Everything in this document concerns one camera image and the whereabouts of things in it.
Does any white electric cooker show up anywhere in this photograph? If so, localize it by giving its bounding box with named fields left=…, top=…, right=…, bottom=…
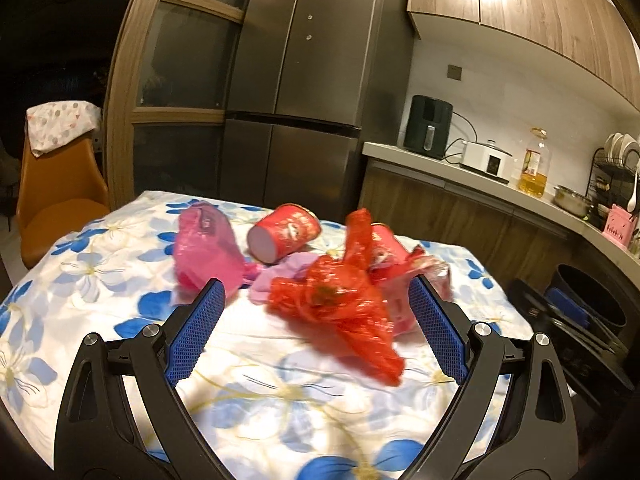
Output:
left=460, top=139, right=513, bottom=183

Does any grey steel refrigerator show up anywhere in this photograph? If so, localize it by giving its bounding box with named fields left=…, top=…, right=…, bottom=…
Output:
left=220, top=0, right=416, bottom=221

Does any pink utensil holder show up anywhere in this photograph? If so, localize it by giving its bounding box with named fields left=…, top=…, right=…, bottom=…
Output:
left=602, top=204, right=638, bottom=248

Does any black air fryer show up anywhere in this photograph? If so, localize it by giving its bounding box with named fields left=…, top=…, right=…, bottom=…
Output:
left=403, top=94, right=454, bottom=160

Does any wooden framed glass door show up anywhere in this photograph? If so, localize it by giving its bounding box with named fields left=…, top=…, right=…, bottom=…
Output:
left=102, top=0, right=261, bottom=211

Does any wooden wall cabinet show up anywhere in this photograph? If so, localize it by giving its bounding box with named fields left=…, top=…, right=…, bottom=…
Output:
left=406, top=0, right=640, bottom=111

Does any purple plastic bag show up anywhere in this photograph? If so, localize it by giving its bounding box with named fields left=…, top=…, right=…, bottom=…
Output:
left=248, top=252, right=321, bottom=306

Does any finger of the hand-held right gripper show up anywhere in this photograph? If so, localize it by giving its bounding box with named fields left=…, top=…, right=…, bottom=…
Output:
left=510, top=280, right=616, bottom=356
left=546, top=287, right=594, bottom=331

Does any cooking oil bottle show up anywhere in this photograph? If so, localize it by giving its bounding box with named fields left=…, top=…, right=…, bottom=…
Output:
left=517, top=127, right=552, bottom=198

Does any orange chair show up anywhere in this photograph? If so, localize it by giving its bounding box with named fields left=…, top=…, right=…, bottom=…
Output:
left=16, top=135, right=111, bottom=268

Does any kitchen counter with wooden cabinets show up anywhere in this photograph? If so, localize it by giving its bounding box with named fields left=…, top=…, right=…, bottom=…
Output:
left=359, top=141, right=640, bottom=341

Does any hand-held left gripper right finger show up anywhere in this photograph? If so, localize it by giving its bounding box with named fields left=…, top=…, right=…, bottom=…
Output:
left=397, top=274, right=580, bottom=480

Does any black trash bin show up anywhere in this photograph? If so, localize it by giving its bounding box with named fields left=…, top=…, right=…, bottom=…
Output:
left=552, top=262, right=628, bottom=346

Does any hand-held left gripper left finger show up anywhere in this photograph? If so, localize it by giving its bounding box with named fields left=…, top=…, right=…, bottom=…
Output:
left=54, top=277, right=236, bottom=480

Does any black dish rack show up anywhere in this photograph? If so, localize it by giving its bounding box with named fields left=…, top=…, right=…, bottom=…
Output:
left=585, top=132, right=640, bottom=231

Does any dotted white cloth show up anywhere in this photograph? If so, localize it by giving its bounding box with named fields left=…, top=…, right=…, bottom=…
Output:
left=25, top=101, right=101, bottom=157

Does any steel basin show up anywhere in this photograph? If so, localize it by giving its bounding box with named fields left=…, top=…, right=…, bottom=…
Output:
left=552, top=185, right=593, bottom=218

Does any blue floral tablecloth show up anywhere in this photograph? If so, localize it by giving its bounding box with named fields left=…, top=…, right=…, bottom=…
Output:
left=0, top=190, right=536, bottom=480

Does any pink plastic bag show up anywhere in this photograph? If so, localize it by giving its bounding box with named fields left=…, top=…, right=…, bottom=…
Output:
left=172, top=201, right=261, bottom=293

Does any red white printed plastic bag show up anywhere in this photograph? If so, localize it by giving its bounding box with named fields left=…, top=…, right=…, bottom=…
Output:
left=370, top=245, right=451, bottom=336

